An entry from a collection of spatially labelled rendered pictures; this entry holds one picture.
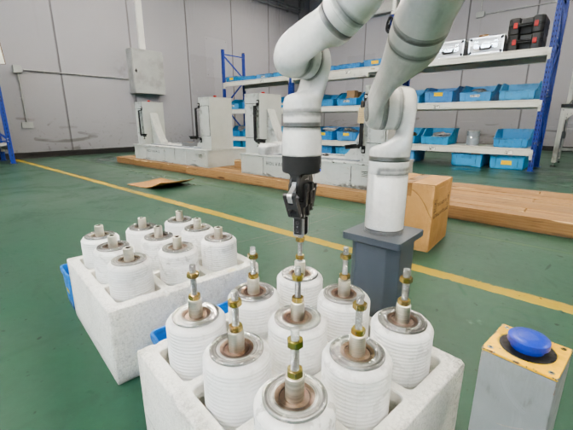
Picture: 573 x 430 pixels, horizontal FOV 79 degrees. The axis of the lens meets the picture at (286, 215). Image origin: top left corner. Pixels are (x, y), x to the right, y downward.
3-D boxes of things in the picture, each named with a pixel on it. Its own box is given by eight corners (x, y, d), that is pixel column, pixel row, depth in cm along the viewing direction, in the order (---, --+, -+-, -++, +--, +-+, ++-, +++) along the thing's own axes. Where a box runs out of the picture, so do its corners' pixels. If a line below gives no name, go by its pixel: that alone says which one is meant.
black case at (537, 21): (513, 41, 422) (515, 26, 417) (548, 37, 400) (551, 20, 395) (506, 35, 391) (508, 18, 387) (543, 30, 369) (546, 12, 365)
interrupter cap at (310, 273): (295, 287, 67) (295, 283, 67) (274, 273, 73) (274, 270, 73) (325, 277, 72) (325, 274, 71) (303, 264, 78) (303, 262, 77)
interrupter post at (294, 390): (284, 391, 41) (283, 367, 41) (303, 390, 41) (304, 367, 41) (284, 407, 39) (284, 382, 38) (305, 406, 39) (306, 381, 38)
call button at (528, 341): (512, 336, 42) (514, 321, 41) (552, 352, 39) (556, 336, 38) (500, 351, 39) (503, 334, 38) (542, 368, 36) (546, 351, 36)
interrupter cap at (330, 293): (337, 310, 59) (337, 306, 59) (315, 290, 66) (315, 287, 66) (373, 300, 62) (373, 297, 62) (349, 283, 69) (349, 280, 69)
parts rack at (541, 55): (245, 146, 791) (243, 54, 741) (541, 166, 442) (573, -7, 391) (223, 148, 744) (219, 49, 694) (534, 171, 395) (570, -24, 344)
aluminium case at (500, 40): (473, 60, 451) (476, 43, 446) (507, 57, 429) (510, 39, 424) (466, 55, 419) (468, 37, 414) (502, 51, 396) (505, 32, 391)
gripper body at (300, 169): (313, 153, 61) (312, 206, 63) (327, 150, 68) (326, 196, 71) (274, 152, 63) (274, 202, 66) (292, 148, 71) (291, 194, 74)
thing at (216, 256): (227, 286, 106) (223, 229, 102) (245, 298, 99) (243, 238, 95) (198, 296, 100) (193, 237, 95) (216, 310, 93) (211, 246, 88)
